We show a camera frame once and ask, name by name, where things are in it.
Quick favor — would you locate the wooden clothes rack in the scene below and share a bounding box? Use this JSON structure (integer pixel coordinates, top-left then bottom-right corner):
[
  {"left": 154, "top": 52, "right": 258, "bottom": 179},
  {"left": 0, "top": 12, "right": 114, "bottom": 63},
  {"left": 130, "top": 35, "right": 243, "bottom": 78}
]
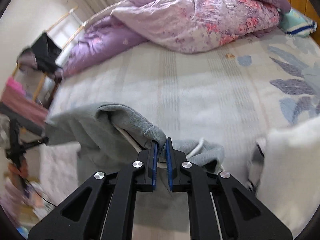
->
[{"left": 27, "top": 6, "right": 80, "bottom": 100}]

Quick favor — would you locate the pink red fabric pile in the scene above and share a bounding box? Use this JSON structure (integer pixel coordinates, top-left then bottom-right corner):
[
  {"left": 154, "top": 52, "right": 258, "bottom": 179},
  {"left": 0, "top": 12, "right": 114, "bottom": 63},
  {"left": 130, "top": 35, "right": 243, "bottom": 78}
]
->
[{"left": 1, "top": 77, "right": 48, "bottom": 127}]

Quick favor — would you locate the folded white garment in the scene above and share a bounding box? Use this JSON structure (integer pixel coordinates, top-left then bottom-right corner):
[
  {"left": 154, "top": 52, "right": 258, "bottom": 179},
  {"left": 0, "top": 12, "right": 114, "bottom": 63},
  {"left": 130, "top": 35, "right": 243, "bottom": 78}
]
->
[{"left": 246, "top": 117, "right": 319, "bottom": 239}]

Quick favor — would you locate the black garment on rack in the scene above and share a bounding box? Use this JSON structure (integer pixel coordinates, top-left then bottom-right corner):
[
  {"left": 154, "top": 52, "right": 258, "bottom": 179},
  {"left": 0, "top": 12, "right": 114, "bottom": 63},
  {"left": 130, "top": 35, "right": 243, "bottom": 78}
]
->
[{"left": 31, "top": 32, "right": 62, "bottom": 74}]

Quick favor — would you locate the floral bed sheet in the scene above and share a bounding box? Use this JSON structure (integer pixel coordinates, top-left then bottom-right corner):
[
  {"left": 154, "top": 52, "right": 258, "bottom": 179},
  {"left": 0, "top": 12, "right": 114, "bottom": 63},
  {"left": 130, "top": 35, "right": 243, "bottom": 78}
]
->
[{"left": 50, "top": 29, "right": 319, "bottom": 183}]

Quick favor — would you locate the purple floral quilt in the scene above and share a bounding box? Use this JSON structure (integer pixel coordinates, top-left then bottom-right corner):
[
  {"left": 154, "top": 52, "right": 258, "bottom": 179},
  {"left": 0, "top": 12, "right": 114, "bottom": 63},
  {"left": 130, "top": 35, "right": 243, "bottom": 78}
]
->
[{"left": 63, "top": 0, "right": 291, "bottom": 78}]

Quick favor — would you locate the teal striped pillow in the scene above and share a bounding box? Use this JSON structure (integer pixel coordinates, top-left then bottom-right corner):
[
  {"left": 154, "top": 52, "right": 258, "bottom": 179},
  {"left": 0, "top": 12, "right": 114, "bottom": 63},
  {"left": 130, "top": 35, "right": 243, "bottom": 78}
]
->
[{"left": 279, "top": 8, "right": 317, "bottom": 37}]

